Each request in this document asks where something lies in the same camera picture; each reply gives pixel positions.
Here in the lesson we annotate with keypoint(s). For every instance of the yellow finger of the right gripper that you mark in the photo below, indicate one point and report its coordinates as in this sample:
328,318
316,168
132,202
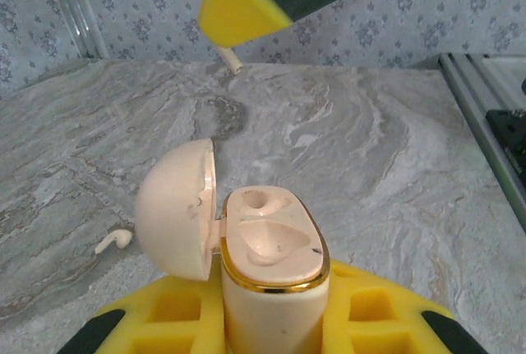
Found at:
242,5

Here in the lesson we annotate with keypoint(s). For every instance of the long aluminium base rail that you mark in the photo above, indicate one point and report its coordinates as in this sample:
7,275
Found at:
464,83

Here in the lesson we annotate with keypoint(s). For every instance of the beige earbud charging case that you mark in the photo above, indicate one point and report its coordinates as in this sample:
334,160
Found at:
271,313

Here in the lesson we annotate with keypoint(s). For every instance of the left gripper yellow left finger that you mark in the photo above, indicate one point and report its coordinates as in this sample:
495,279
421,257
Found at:
211,329

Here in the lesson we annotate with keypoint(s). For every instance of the aluminium frame post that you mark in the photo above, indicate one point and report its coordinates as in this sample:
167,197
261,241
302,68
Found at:
77,13

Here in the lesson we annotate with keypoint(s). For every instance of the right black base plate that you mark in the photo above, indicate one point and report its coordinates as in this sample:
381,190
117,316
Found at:
509,136

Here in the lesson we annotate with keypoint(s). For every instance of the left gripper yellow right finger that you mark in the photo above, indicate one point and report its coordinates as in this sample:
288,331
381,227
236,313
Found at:
407,329

